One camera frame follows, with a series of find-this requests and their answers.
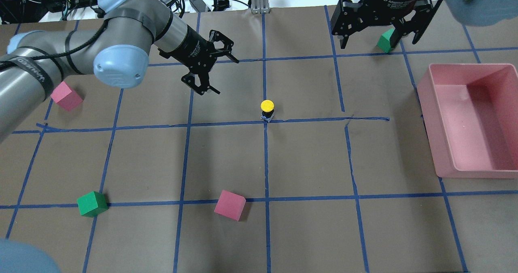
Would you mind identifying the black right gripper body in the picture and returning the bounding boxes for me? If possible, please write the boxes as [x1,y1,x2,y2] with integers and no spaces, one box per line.
[330,0,443,36]

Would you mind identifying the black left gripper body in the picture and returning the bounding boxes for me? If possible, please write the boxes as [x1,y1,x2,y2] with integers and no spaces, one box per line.
[158,26,234,92]

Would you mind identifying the yellow push button switch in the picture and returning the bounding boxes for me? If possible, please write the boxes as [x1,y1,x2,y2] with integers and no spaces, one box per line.
[260,99,274,123]

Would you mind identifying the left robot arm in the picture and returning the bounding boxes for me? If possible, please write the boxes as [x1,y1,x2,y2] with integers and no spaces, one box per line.
[0,0,239,140]

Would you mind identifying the green cube far right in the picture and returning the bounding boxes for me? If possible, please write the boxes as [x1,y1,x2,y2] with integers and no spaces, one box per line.
[377,28,401,53]

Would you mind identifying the green cube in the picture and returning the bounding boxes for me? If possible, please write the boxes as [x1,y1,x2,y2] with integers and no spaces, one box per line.
[76,191,108,218]
[377,28,401,53]

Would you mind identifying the pink plastic bin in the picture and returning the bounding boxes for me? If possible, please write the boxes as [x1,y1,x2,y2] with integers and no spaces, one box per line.
[417,63,518,179]

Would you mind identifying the pink cube centre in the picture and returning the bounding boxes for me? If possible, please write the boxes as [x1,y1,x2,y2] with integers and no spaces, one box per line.
[213,190,246,221]

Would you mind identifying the pink cube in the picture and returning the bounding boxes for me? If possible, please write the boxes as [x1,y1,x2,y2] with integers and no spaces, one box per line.
[213,190,246,221]
[51,81,83,112]

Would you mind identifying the pink cube far left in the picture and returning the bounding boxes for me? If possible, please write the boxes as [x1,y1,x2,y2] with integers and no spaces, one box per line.
[51,81,83,112]

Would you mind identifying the green cube near left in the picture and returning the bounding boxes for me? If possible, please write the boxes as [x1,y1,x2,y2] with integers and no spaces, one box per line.
[76,191,108,218]

